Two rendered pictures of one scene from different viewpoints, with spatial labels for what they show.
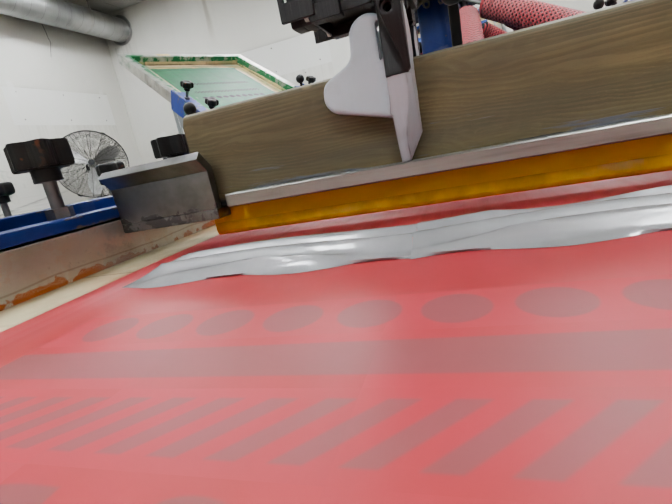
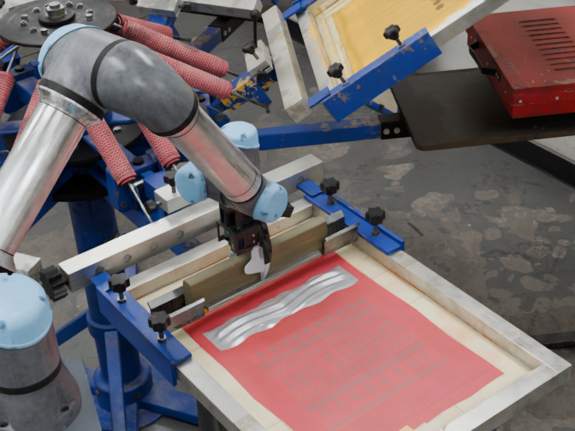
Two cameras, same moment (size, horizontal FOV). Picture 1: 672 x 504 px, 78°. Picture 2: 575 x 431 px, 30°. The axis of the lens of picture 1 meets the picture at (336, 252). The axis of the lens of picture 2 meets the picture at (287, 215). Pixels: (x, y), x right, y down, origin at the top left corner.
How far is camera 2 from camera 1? 2.12 m
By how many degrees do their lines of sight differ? 53
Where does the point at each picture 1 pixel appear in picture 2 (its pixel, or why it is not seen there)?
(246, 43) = not seen: outside the picture
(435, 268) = (302, 315)
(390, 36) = (267, 256)
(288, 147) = (226, 284)
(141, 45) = not seen: outside the picture
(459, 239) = (298, 305)
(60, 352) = (264, 362)
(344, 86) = (251, 267)
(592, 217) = (318, 293)
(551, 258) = (319, 307)
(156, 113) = not seen: outside the picture
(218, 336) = (290, 345)
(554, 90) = (293, 250)
